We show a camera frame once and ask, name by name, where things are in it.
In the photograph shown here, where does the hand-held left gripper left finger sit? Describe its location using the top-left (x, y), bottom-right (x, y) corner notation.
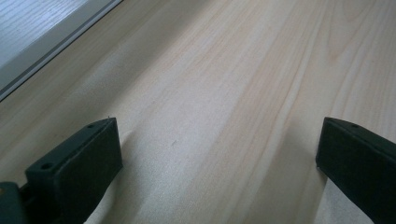
top-left (24, 117), bottom-right (123, 224)

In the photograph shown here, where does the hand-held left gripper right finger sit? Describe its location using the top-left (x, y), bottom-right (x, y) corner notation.
top-left (315, 117), bottom-right (396, 224)

